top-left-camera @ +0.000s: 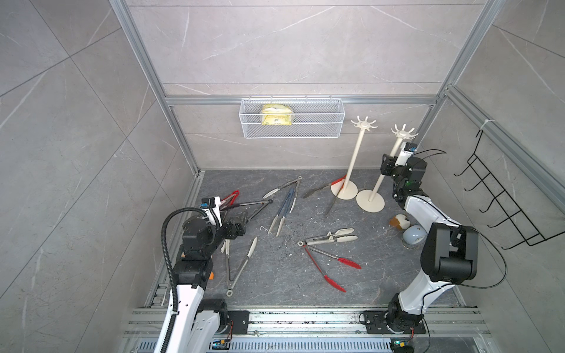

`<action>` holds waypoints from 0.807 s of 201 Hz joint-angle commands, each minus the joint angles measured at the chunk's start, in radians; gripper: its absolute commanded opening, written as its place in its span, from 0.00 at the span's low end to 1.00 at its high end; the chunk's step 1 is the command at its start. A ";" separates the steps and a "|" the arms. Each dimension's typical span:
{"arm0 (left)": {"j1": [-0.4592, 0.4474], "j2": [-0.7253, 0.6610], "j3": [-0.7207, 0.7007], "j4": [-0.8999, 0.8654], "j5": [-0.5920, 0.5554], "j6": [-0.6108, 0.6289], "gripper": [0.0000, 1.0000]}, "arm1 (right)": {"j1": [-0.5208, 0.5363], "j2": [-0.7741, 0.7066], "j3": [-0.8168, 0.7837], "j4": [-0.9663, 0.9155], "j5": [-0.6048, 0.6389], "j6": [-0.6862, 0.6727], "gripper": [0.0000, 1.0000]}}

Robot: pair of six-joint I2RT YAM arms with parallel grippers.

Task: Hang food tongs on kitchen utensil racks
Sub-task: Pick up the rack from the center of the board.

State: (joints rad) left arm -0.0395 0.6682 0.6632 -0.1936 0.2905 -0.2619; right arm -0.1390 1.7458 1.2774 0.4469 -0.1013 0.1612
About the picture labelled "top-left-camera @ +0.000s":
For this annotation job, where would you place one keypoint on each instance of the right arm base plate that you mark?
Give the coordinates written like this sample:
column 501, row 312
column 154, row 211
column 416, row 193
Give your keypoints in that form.
column 380, row 322

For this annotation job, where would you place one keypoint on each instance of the blue handled cream tongs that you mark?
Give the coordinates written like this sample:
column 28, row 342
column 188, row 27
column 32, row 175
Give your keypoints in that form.
column 283, row 211

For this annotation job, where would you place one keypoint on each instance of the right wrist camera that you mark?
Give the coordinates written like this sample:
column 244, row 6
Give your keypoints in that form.
column 407, row 150

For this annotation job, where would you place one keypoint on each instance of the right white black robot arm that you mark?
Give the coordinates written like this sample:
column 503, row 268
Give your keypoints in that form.
column 449, row 256

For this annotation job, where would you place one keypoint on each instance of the black tipped steel tongs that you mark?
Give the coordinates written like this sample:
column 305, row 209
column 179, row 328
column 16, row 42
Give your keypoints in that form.
column 256, row 205

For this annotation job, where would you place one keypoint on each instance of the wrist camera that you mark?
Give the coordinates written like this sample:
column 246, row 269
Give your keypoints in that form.
column 407, row 150
column 211, row 206

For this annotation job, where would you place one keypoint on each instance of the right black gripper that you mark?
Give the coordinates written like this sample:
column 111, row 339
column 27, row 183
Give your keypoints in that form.
column 387, row 166

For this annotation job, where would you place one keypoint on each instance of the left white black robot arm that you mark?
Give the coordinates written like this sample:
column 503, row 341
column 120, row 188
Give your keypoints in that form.
column 193, row 323

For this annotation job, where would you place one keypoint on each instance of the black wire wall hook rack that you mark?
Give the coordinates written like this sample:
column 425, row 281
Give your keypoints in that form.
column 513, row 214

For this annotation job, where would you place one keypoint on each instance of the white wire mesh basket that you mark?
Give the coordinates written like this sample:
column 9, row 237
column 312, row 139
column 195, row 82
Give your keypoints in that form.
column 313, row 118

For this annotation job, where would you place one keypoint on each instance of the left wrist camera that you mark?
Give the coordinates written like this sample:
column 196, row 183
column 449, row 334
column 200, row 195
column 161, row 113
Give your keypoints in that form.
column 211, row 206

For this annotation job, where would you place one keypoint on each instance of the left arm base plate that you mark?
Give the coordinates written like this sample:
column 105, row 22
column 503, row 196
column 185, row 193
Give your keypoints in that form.
column 235, row 322

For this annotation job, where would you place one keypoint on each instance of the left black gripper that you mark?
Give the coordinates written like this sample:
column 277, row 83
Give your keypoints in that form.
column 237, row 229

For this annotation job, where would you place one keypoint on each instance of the long steel white tongs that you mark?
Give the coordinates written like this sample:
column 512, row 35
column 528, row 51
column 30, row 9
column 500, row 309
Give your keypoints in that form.
column 231, row 283

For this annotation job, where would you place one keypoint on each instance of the brown white plush toy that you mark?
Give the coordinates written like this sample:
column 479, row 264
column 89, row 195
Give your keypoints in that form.
column 400, row 221

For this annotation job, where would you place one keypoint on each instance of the grey blue dome toy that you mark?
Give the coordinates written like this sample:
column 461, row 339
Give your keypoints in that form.
column 414, row 236

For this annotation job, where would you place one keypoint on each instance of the yellow packet in basket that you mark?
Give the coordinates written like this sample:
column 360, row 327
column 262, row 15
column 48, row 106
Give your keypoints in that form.
column 276, row 115

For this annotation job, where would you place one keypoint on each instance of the steel tongs with ring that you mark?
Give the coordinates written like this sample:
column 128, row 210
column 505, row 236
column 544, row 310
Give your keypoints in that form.
column 296, row 182

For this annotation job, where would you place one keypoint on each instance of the cream utensil stand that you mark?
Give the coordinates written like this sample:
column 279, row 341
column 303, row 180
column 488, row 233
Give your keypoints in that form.
column 346, row 189
column 372, row 201

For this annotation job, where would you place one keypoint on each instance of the red pink paw tongs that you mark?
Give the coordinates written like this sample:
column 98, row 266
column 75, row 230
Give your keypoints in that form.
column 229, row 200

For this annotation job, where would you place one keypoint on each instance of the red tipped steel tongs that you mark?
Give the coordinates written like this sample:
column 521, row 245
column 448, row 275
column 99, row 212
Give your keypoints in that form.
column 323, row 260

